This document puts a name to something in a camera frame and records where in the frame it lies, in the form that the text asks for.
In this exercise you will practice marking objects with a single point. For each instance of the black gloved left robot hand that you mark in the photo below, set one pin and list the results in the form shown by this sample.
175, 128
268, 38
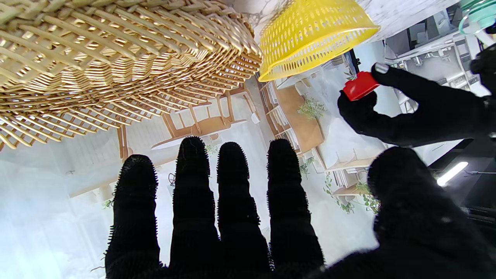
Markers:
426, 116

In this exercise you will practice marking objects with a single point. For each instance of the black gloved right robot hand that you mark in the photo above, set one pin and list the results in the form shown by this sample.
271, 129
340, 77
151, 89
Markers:
232, 232

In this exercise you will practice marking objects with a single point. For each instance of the red toy building block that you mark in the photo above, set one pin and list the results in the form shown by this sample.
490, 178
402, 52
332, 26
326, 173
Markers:
360, 86

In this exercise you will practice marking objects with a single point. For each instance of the white tube ceiling lamp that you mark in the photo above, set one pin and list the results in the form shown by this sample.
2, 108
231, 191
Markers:
452, 173

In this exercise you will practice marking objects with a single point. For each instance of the black backdrop stand pole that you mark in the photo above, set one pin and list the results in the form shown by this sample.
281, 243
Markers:
354, 58

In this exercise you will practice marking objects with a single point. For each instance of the teal round plastic object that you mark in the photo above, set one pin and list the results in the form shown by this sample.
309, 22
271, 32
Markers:
478, 15

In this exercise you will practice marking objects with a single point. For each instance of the yellow perforated plastic basket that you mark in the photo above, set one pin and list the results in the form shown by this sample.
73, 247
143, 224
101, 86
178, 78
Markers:
310, 35

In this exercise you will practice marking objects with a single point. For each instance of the printed room scene backdrop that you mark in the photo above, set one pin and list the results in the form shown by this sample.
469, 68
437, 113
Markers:
38, 213

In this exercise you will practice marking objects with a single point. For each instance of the round woven wicker basket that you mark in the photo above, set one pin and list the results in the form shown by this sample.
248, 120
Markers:
116, 58

